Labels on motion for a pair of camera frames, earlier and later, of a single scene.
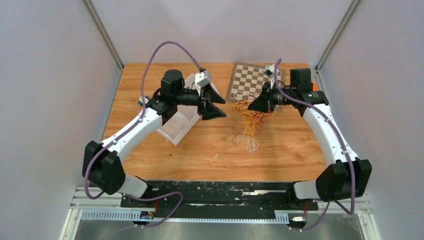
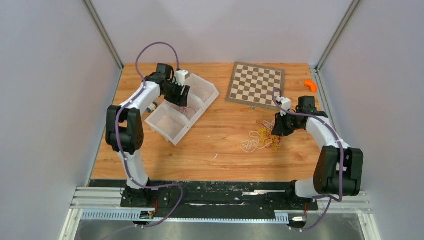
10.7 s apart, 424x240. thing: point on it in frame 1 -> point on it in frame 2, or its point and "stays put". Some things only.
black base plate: x=220 y=199 stays put
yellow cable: x=251 y=122 -> x=267 y=138
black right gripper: x=264 y=102 -> x=279 y=129
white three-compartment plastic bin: x=175 y=128 stays put
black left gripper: x=209 y=111 -> x=180 y=100
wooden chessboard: x=247 y=80 stays put
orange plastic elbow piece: x=315 y=87 stays put
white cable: x=252 y=143 -> x=251 y=145
